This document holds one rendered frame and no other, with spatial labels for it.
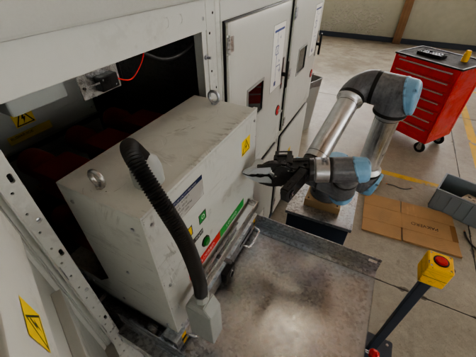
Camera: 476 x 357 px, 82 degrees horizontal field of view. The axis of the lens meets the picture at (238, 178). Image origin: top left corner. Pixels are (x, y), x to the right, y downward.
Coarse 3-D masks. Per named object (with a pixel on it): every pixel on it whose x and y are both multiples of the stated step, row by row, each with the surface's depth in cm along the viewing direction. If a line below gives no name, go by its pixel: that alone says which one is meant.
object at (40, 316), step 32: (0, 192) 42; (0, 224) 32; (0, 256) 26; (0, 288) 22; (32, 288) 31; (0, 320) 20; (32, 320) 25; (64, 320) 49; (96, 320) 71; (0, 352) 18; (32, 352) 21; (64, 352) 42; (96, 352) 67
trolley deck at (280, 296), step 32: (256, 256) 105; (288, 256) 105; (224, 288) 95; (256, 288) 95; (288, 288) 95; (320, 288) 95; (352, 288) 95; (224, 320) 87; (256, 320) 87; (288, 320) 87; (320, 320) 87; (352, 320) 87; (160, 352) 80; (224, 352) 80; (256, 352) 80; (288, 352) 80; (320, 352) 80; (352, 352) 80
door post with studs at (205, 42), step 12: (204, 36) 80; (204, 48) 82; (204, 60) 83; (216, 60) 89; (204, 72) 86; (216, 72) 91; (204, 84) 91; (216, 84) 93; (204, 96) 94; (216, 96) 95
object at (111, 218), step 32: (192, 96) 87; (160, 128) 71; (192, 128) 71; (224, 128) 71; (96, 160) 60; (160, 160) 60; (192, 160) 60; (64, 192) 55; (96, 192) 52; (128, 192) 52; (96, 224) 57; (128, 224) 50; (128, 256) 60; (128, 288) 74; (160, 288) 62; (160, 320) 77
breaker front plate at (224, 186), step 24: (240, 144) 77; (216, 168) 67; (240, 168) 82; (216, 192) 72; (240, 192) 89; (192, 216) 63; (216, 216) 76; (240, 216) 96; (168, 240) 57; (168, 264) 60; (168, 288) 63; (192, 288) 76
